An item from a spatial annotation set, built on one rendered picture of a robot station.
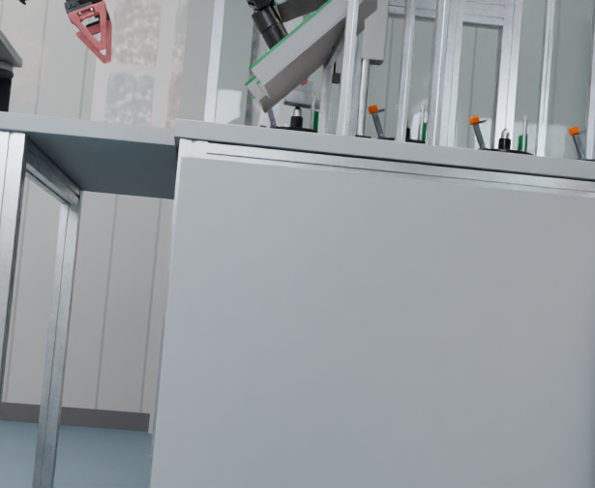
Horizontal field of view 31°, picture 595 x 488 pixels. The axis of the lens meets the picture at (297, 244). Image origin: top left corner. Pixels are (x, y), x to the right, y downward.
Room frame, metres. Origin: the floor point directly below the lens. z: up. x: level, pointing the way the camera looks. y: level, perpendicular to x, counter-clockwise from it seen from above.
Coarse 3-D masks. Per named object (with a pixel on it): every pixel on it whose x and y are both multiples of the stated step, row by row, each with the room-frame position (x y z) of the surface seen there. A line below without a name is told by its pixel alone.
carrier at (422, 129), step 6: (420, 120) 2.45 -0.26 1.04; (420, 126) 2.44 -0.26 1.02; (426, 126) 2.48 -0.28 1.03; (408, 132) 2.49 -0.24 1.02; (420, 132) 2.44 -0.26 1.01; (426, 132) 2.48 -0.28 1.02; (378, 138) 2.46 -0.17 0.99; (384, 138) 2.45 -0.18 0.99; (390, 138) 2.44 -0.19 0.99; (408, 138) 2.43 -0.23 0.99; (420, 138) 2.44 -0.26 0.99
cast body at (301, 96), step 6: (300, 84) 2.45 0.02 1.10; (306, 84) 2.45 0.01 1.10; (294, 90) 2.45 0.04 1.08; (300, 90) 2.45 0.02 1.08; (306, 90) 2.45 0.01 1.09; (288, 96) 2.45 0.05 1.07; (294, 96) 2.45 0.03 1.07; (300, 96) 2.45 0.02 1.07; (306, 96) 2.45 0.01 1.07; (288, 102) 2.45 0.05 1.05; (294, 102) 2.45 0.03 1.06; (300, 102) 2.45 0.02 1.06; (306, 102) 2.45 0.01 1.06; (318, 102) 2.48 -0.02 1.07; (318, 108) 2.48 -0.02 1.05
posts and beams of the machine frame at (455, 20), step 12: (456, 0) 3.31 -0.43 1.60; (456, 12) 3.31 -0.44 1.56; (456, 24) 3.31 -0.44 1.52; (456, 36) 3.30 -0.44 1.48; (456, 48) 3.30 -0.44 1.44; (456, 60) 3.30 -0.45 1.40; (444, 72) 3.30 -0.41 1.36; (456, 72) 3.30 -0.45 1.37; (444, 84) 3.30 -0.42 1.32; (456, 84) 3.30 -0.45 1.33; (444, 96) 3.30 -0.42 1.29; (456, 96) 3.30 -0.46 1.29; (444, 108) 3.30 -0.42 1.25; (444, 120) 3.30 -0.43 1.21; (444, 132) 3.30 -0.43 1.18; (444, 144) 3.30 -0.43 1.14
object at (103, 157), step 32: (0, 128) 1.78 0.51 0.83; (32, 128) 1.78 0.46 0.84; (64, 128) 1.78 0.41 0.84; (96, 128) 1.79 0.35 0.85; (128, 128) 1.79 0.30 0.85; (160, 128) 1.80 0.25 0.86; (64, 160) 2.11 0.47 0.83; (96, 160) 2.07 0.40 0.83; (128, 160) 2.03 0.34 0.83; (160, 160) 1.99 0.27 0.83; (96, 192) 2.67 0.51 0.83; (128, 192) 2.61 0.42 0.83; (160, 192) 2.55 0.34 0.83
